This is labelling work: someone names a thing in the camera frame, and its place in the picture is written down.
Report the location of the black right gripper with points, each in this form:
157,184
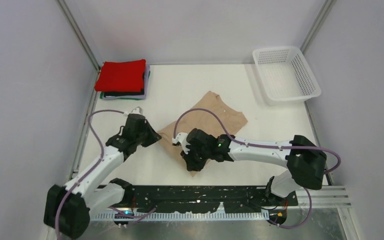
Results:
192,164

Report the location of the red folded t shirt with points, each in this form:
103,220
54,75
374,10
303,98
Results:
121,77

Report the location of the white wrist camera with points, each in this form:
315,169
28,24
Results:
137,110
181,140

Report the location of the white slotted cable duct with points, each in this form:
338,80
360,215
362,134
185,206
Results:
220,215

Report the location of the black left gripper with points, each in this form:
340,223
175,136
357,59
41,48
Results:
153,136

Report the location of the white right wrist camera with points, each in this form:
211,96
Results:
181,140

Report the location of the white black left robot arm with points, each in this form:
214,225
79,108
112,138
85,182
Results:
70,207

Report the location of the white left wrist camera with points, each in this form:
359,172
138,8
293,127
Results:
137,110

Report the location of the white plastic laundry basket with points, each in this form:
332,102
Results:
285,75

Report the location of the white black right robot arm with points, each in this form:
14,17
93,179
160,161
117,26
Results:
303,161

